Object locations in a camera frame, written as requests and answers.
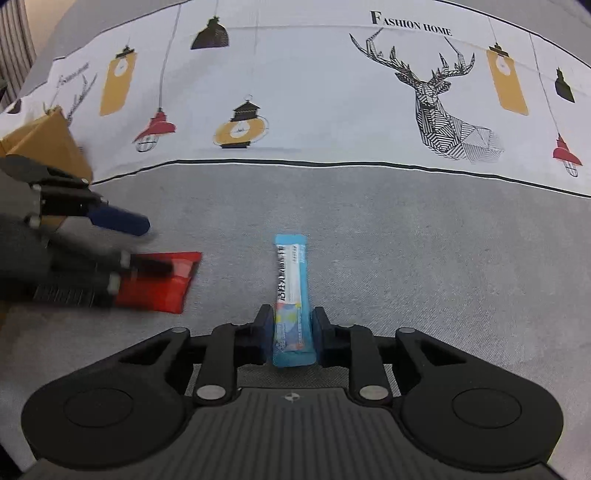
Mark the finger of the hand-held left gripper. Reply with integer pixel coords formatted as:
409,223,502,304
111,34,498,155
30,182,151,237
34,250,175,309

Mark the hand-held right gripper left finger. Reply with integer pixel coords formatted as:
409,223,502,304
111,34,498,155
106,305,274,408

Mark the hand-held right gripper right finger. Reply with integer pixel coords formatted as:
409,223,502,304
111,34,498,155
314,305,481,408

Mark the red snack packet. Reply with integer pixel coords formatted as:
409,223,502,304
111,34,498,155
111,251,204,315

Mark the light blue stick packet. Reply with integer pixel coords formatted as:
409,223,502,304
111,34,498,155
271,234,317,368

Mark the brown cardboard box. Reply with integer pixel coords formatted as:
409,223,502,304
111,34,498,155
0,106,93,185

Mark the printed grey bed sheet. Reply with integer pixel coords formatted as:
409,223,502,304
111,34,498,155
0,0,591,480

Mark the grey curtain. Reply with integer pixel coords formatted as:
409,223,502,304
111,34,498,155
0,0,38,106

